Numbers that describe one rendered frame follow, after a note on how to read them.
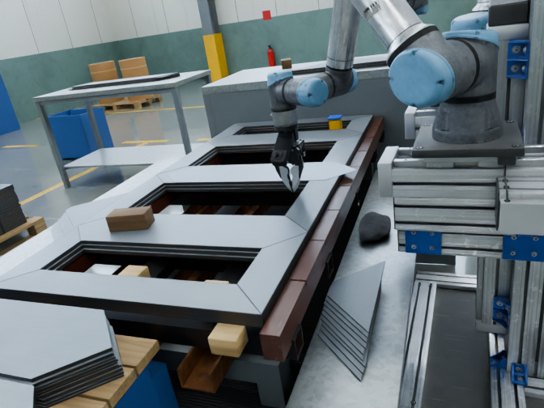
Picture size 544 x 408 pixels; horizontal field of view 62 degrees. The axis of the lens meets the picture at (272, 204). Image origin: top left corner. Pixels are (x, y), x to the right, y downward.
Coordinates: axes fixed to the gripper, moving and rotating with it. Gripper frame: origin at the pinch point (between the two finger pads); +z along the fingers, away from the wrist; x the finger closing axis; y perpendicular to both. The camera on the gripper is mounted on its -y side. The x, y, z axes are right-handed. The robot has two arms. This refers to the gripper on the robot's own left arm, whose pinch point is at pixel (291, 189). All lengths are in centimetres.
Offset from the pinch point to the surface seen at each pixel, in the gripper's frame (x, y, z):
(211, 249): 11.0, -35.4, 2.0
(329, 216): -14.6, -13.2, 2.9
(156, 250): 27.3, -36.1, 2.6
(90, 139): 370, 314, 60
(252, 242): 0.6, -32.9, 0.9
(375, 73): -13, 99, -18
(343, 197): -16.0, -0.4, 2.9
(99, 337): 17, -72, 1
